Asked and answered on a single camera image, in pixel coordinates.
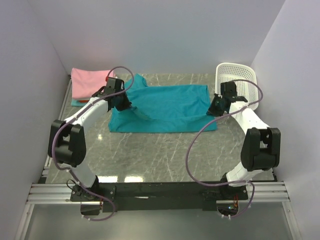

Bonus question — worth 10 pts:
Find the purple cable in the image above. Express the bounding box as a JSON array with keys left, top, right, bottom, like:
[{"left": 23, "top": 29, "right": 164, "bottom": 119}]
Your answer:
[
  {"left": 52, "top": 65, "right": 135, "bottom": 222},
  {"left": 186, "top": 79, "right": 264, "bottom": 221}
]

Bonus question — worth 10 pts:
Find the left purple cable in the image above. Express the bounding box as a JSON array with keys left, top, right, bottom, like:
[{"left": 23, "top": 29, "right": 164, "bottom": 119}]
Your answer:
[{"left": 52, "top": 65, "right": 135, "bottom": 222}]

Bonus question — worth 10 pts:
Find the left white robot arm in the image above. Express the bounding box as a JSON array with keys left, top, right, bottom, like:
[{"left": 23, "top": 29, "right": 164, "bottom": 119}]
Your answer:
[{"left": 48, "top": 77, "right": 132, "bottom": 201}]

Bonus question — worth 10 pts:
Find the pink folded t-shirt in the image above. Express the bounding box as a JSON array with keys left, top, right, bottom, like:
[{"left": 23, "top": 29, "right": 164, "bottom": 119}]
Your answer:
[{"left": 71, "top": 68, "right": 115, "bottom": 100}]

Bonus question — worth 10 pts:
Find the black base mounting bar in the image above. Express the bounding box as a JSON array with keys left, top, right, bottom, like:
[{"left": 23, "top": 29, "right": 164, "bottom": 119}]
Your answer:
[{"left": 69, "top": 181, "right": 249, "bottom": 216}]

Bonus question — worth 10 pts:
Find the white perforated plastic basket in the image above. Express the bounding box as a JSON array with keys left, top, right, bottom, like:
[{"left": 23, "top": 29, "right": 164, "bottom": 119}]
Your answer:
[{"left": 214, "top": 62, "right": 260, "bottom": 110}]

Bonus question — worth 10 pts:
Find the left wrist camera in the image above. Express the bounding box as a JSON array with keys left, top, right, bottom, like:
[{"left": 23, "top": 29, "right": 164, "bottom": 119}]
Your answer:
[{"left": 105, "top": 76, "right": 116, "bottom": 82}]

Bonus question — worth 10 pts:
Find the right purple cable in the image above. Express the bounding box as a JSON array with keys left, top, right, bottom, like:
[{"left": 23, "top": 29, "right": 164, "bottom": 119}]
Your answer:
[{"left": 186, "top": 79, "right": 264, "bottom": 221}]

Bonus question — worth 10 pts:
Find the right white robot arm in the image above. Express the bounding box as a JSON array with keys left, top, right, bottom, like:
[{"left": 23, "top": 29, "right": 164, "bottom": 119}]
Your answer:
[{"left": 207, "top": 79, "right": 281, "bottom": 200}]

